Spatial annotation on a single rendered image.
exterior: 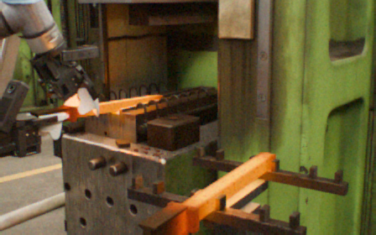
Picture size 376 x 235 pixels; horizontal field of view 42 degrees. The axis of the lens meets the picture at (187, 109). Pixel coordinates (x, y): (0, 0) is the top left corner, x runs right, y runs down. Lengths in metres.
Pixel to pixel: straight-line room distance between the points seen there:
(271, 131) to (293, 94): 0.11
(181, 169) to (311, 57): 0.40
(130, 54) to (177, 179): 0.55
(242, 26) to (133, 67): 0.54
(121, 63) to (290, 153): 0.65
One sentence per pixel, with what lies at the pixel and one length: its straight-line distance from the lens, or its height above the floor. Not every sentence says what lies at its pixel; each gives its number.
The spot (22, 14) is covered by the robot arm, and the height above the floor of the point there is 1.25.
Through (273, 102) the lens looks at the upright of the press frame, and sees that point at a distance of 1.18.
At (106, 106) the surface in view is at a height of 1.01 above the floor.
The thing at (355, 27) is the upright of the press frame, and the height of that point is 1.20.
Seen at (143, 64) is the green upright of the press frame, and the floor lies 1.07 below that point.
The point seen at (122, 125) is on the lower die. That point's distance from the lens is 1.30.
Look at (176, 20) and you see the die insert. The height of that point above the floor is 1.22.
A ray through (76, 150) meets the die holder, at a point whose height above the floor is 0.88.
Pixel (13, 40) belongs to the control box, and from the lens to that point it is 1.63.
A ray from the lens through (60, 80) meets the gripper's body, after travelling 1.14.
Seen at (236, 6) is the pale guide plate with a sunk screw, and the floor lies 1.26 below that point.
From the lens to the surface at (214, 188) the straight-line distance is 0.80.
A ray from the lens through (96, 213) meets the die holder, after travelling 1.37.
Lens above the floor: 1.27
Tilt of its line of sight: 12 degrees down
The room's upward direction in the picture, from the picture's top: 1 degrees counter-clockwise
